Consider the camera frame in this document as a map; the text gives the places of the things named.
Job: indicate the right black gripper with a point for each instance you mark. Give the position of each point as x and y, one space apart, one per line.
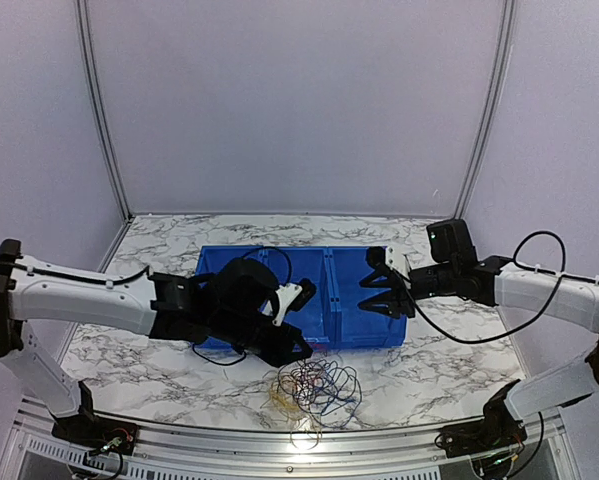
390 299

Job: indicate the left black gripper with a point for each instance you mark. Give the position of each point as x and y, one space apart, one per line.
279 355

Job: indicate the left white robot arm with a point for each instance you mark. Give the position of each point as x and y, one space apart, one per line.
156 305

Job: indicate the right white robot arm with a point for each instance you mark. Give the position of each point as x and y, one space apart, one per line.
496 281

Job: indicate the middle blue storage bin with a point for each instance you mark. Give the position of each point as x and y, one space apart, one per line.
317 318

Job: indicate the blue storage bin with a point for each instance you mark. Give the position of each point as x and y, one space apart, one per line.
317 318
214 270
352 327

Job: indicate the right blue storage bin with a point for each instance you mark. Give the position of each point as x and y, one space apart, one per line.
352 327

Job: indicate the left blue storage bin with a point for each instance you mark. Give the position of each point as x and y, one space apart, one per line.
214 270

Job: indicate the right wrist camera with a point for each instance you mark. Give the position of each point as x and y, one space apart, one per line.
392 258

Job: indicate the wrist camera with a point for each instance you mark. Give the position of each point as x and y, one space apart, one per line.
287 298
392 258

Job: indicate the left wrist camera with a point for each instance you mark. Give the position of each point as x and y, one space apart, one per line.
287 298

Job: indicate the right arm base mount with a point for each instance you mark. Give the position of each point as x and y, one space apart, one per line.
496 429

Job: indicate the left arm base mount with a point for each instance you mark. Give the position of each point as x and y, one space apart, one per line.
100 434

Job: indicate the aluminium front rail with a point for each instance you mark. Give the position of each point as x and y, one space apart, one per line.
164 451

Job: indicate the left aluminium frame post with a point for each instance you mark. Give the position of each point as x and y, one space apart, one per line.
85 33

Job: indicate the aluminium frame post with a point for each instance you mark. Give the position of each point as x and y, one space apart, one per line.
503 47
85 33

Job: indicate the right aluminium frame post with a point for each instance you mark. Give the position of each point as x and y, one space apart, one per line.
503 47

